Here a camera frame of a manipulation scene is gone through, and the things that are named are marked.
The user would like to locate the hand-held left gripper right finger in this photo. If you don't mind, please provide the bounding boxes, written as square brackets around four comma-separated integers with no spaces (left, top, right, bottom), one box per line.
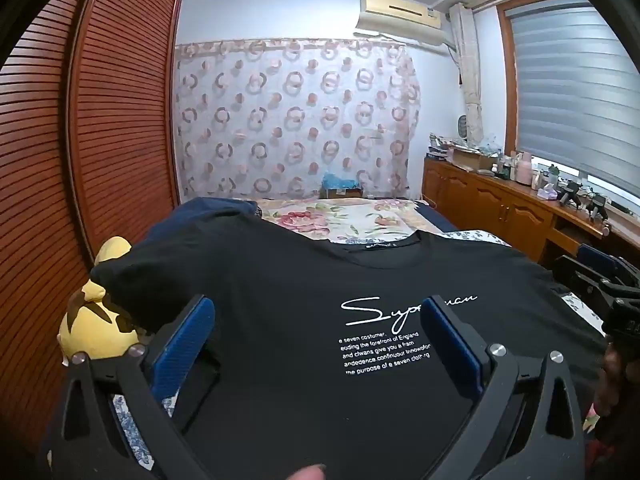
[420,296,586,480]

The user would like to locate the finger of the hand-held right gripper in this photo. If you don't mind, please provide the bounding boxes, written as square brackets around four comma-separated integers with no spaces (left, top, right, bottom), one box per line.
[577,244,640,283]
[552,255,618,311]

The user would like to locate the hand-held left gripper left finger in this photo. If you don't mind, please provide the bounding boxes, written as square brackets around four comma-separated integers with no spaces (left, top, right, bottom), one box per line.
[47,295,221,480]

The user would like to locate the black printed T-shirt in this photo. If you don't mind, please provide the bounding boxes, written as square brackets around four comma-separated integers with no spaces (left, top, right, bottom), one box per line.
[90,217,608,480]

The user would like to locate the person's right forearm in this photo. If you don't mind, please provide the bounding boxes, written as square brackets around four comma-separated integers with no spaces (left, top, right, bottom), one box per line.
[592,342,640,480]

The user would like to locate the yellow plush toy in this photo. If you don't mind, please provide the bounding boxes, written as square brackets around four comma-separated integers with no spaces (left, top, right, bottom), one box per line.
[57,236,151,361]

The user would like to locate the blue and white floral sheet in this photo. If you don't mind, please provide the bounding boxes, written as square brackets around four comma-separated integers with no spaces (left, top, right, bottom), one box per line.
[112,229,608,461]

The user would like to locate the pink flask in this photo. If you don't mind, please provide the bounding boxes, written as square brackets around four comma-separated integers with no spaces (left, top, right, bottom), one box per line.
[515,151,534,186]

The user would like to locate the wooden side cabinet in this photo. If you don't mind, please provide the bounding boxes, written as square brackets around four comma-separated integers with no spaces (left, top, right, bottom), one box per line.
[421,156,640,286]

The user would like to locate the navy bed sheet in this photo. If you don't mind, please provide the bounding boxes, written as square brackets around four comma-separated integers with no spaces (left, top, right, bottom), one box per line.
[415,200,466,233]

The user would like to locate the folded navy blanket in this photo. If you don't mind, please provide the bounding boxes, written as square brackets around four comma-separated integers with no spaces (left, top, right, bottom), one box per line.
[145,196,263,251]

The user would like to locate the open cardboard box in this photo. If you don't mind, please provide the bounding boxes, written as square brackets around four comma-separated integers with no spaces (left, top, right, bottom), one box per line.
[450,147,496,171]

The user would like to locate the grey window blind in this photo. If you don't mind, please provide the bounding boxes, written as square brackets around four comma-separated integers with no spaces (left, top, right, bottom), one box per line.
[505,0,640,186]

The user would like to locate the floral blanket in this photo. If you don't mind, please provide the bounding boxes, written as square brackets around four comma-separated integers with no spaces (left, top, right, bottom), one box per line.
[255,196,451,246]

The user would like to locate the small cardboard box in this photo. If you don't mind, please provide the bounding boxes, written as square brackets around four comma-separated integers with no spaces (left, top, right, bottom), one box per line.
[320,186,365,200]

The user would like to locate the tied lace curtain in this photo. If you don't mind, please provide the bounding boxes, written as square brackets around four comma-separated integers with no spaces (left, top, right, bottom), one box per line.
[448,2,485,147]

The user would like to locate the wooden louvered wardrobe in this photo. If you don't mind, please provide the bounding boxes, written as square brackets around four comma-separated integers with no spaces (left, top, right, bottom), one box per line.
[0,0,183,461]

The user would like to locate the circle patterned wall curtain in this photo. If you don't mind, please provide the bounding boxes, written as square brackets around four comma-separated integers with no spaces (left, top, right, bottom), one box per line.
[175,39,422,200]

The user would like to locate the wall air conditioner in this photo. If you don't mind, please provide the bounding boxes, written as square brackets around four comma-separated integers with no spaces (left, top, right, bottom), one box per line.
[354,0,458,53]

